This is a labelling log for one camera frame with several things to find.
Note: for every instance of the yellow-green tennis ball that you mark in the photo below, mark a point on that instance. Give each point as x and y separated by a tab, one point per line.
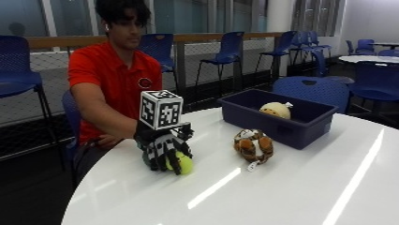
184	163

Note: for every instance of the white marker cube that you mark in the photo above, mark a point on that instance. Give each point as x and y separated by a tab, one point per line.
161	109

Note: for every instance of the tiger soft toy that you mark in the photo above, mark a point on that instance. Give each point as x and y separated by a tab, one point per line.
253	146

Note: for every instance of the blue chair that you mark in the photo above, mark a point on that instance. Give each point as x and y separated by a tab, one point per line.
226	51
160	51
363	46
19	72
278	47
71	125
314	90
375	82

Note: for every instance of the person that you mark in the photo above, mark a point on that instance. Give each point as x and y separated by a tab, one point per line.
112	72

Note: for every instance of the dark blue plastic bin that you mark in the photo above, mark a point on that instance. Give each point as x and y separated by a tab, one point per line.
278	117

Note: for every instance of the cream round soft toy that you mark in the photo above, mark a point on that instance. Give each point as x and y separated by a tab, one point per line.
275	109

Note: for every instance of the white earbud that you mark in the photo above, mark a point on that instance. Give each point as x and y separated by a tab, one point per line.
106	27

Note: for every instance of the row of blue chairs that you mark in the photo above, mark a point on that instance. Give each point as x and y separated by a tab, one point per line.
309	43

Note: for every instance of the white round table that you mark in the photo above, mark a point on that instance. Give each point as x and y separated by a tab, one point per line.
367	58

